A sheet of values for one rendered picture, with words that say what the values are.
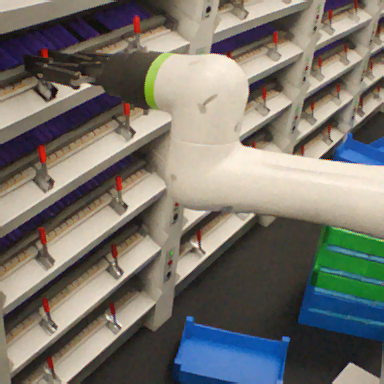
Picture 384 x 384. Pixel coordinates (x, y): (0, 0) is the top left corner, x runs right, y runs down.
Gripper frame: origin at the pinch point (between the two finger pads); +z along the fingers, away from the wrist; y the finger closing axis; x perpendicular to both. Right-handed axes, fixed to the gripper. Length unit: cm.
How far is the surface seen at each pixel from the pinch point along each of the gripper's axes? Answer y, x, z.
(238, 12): 69, -5, 0
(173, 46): 38.7, -7.4, -0.8
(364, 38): 185, -38, 4
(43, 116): -1.8, -9.9, -0.1
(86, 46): 15.5, -1.8, 4.2
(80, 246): 10.5, -46.2, 5.3
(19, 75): -2.7, -2.3, 4.3
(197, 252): 69, -83, 12
